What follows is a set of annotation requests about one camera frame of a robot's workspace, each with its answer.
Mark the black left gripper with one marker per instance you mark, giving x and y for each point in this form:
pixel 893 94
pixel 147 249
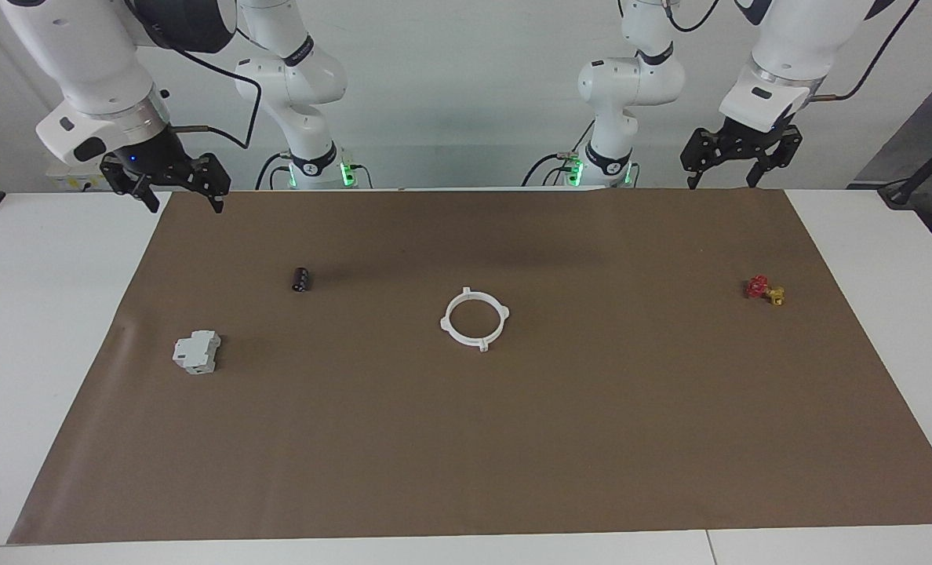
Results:
pixel 744 143

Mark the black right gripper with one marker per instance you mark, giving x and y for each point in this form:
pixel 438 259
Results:
pixel 156 161

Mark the white half pipe clamp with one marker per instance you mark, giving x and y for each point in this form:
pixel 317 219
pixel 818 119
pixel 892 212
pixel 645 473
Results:
pixel 444 323
pixel 504 315

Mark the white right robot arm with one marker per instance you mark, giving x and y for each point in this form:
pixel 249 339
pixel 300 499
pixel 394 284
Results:
pixel 97 63

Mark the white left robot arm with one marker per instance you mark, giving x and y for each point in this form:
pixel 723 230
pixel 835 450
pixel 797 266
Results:
pixel 788 47

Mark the white power strip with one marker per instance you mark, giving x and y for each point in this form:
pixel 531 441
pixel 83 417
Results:
pixel 74 180

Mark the black cylindrical capacitor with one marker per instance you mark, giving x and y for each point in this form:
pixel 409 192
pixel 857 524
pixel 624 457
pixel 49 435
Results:
pixel 301 280

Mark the white circuit breaker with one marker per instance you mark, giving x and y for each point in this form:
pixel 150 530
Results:
pixel 197 353

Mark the grey partition panel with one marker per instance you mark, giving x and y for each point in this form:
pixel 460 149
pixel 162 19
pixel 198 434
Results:
pixel 913 125

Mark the brown table mat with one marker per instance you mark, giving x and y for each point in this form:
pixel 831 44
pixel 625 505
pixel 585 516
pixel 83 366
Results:
pixel 466 439

